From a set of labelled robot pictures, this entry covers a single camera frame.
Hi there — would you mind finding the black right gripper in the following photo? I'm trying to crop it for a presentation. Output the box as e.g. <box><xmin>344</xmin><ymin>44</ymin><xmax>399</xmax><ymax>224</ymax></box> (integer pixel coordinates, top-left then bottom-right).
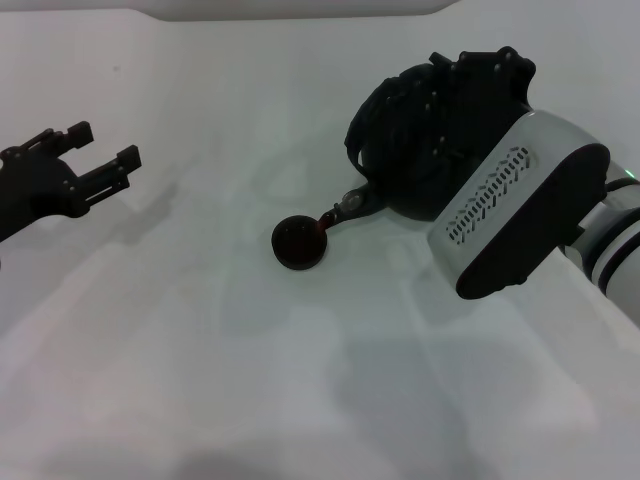
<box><xmin>387</xmin><ymin>46</ymin><xmax>538</xmax><ymax>166</ymax></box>

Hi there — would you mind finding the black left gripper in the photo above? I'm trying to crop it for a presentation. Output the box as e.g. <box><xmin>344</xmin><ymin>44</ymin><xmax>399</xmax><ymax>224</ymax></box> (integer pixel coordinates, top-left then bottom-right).
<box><xmin>0</xmin><ymin>121</ymin><xmax>143</xmax><ymax>242</ymax></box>

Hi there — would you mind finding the black round teapot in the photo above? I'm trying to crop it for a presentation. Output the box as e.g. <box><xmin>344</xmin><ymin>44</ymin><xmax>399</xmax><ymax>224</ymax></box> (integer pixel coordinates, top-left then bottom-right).
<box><xmin>319</xmin><ymin>62</ymin><xmax>451</xmax><ymax>234</ymax></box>

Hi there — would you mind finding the dark brown teacup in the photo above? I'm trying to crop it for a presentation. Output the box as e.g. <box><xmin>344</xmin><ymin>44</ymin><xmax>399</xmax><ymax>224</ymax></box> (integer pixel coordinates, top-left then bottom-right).
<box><xmin>271</xmin><ymin>214</ymin><xmax>330</xmax><ymax>273</ymax></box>

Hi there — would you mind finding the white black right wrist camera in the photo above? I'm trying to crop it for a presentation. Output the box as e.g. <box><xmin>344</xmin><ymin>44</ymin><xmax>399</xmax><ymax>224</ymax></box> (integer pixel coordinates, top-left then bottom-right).
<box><xmin>430</xmin><ymin>110</ymin><xmax>612</xmax><ymax>301</ymax></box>

